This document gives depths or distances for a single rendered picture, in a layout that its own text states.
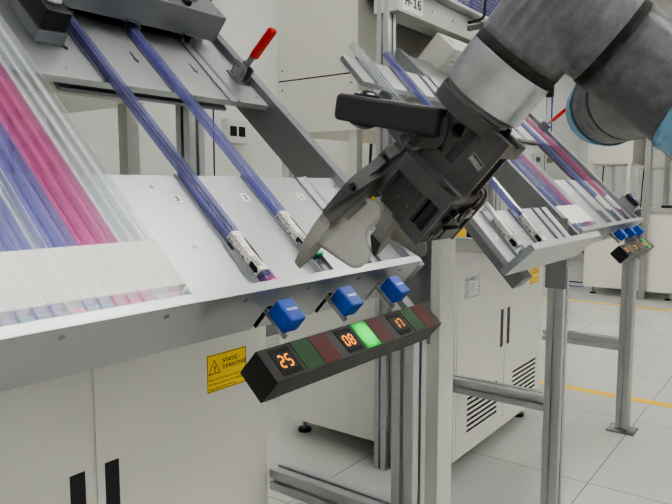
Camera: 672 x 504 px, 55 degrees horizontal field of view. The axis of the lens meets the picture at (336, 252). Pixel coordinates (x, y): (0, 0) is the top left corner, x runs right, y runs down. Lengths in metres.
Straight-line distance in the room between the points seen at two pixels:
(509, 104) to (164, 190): 0.41
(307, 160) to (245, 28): 2.53
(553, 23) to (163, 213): 0.43
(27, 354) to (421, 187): 0.34
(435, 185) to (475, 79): 0.09
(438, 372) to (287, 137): 0.53
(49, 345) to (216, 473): 0.65
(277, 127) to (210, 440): 0.53
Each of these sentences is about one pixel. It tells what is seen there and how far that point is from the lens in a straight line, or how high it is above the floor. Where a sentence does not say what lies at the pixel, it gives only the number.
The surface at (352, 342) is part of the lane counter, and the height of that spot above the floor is 0.66.
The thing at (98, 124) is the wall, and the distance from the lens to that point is 2.91.
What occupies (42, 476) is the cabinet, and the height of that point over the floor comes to 0.46.
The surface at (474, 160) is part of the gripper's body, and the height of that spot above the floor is 0.86.
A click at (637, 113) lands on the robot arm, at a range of 0.54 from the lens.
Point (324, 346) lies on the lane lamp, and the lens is 0.71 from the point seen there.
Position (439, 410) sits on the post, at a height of 0.40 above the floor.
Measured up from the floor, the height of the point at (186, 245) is 0.77.
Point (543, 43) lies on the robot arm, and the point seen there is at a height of 0.94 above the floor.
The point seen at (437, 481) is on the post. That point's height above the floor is 0.26.
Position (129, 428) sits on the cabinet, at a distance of 1.01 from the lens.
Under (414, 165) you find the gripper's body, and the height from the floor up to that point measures 0.85.
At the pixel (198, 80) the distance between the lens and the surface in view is 1.05.
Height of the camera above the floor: 0.84
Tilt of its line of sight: 6 degrees down
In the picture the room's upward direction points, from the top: straight up
